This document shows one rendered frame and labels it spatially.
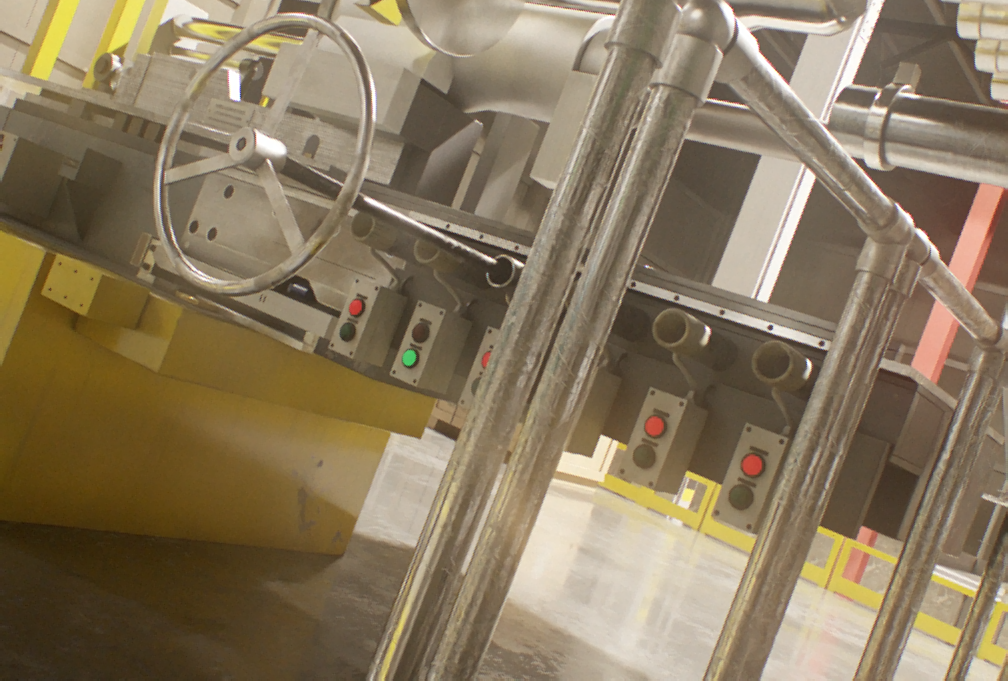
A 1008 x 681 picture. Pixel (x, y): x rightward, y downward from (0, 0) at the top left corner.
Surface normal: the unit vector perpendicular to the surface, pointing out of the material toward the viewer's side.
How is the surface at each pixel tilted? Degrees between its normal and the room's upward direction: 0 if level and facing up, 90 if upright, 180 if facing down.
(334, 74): 90
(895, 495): 90
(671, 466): 90
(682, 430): 90
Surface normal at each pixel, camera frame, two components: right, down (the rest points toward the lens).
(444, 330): 0.75, 0.28
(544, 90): -0.65, 0.46
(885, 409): -0.55, -0.23
